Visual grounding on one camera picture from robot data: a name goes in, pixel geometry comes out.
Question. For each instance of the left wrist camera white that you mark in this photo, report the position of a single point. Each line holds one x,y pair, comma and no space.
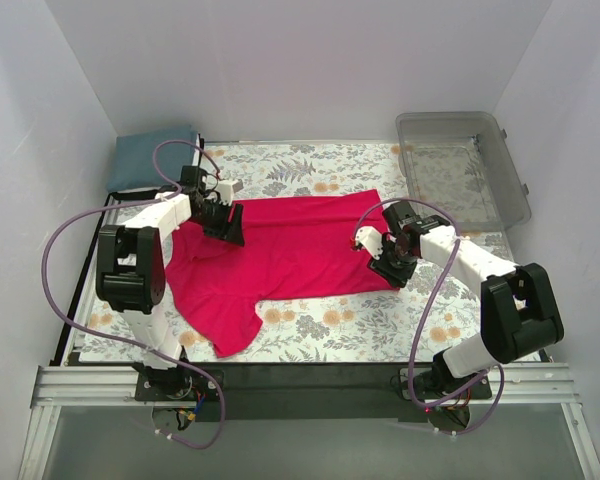
226,190

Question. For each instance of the floral patterned table mat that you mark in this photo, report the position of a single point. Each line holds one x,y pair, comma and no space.
370,327

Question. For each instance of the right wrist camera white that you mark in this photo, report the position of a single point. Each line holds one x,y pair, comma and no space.
368,238

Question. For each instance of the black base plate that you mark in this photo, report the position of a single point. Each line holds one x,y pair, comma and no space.
292,391

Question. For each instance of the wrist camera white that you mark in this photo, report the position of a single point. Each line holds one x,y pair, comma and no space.
368,238
226,190

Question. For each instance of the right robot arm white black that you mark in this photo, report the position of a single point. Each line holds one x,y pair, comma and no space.
518,310

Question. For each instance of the clear plastic bin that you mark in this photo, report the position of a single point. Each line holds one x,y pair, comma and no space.
459,161

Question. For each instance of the aluminium frame rail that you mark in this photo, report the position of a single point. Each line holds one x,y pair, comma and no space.
306,421

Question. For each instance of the red t-shirt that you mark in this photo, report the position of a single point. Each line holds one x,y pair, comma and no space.
294,248

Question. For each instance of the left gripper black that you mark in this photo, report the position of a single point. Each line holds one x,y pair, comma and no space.
228,227

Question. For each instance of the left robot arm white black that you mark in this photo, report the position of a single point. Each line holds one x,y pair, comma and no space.
130,271

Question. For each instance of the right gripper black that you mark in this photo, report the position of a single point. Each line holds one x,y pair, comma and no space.
392,270

